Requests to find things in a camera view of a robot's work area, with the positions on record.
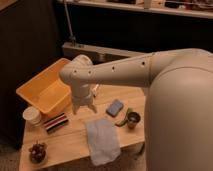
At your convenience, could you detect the striped black red box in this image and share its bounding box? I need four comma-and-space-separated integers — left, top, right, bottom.
43, 113, 69, 133

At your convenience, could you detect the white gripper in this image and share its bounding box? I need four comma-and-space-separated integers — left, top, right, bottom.
71, 83, 97, 115

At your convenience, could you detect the grey metal shelf rail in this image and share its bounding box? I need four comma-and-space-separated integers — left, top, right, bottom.
62, 42, 142, 63

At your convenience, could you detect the small metal cup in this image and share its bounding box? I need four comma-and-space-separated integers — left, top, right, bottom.
127, 112, 141, 129

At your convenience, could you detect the yellow plastic bin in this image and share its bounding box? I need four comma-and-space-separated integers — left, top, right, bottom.
16, 58, 71, 116

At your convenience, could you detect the blue sponge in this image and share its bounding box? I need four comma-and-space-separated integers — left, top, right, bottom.
106, 99, 124, 117

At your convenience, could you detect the grey folded cloth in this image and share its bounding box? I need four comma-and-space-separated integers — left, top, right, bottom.
86, 118, 121, 166

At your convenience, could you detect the white paper cup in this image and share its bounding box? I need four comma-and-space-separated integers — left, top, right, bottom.
22, 106, 42, 125

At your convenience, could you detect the wooden table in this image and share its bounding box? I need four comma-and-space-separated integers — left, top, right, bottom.
19, 85, 145, 171

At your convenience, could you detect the metal stand pole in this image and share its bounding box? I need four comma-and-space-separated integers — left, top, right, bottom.
63, 0, 76, 46

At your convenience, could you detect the bowl of dark grapes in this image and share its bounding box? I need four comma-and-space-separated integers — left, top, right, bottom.
29, 142, 47, 164

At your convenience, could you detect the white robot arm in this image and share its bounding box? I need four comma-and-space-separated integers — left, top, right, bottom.
59, 48, 213, 171

